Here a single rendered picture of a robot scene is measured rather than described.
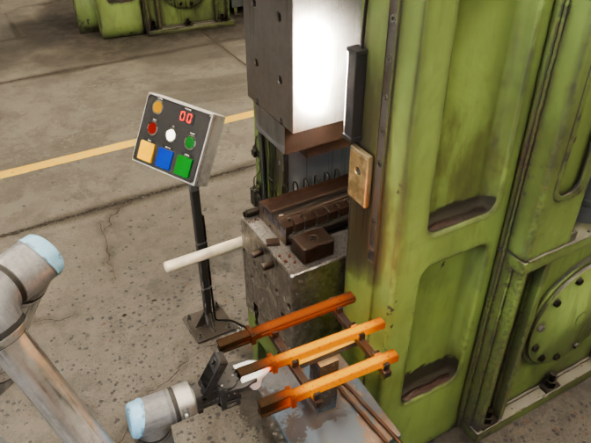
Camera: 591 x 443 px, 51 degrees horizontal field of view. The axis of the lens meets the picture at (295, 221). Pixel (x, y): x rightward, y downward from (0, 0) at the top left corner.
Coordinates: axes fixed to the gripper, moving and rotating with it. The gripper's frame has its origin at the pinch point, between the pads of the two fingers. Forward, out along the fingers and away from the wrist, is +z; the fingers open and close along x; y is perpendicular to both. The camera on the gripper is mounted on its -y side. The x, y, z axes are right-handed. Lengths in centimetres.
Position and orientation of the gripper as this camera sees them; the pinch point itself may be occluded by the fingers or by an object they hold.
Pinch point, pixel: (264, 365)
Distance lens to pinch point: 168.6
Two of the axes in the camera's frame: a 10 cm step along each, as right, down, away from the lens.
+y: 0.0, 8.1, 5.9
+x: 4.4, 5.3, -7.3
